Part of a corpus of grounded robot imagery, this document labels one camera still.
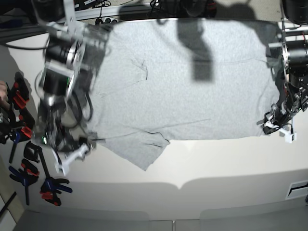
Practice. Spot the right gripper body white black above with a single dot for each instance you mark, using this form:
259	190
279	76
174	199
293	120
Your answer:
66	149

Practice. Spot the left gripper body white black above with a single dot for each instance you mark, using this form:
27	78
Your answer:
279	119

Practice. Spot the grey T-shirt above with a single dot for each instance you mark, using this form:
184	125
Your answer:
188	79

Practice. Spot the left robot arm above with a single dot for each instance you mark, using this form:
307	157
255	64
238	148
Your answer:
294	49

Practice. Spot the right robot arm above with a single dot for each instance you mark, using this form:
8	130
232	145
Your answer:
73	55

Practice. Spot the person hand at edge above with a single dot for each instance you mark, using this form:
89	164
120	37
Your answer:
3	92

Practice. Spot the large black blue bar clamp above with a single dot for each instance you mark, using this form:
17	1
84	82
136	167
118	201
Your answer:
51	187

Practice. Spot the blue orange bar clamp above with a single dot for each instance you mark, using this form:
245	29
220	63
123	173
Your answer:
27	176
18	95
16	131

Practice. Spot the top blue orange bar clamp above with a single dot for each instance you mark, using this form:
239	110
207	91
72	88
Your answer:
18	95

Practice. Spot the aluminium frame rail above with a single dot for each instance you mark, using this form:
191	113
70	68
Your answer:
8	35

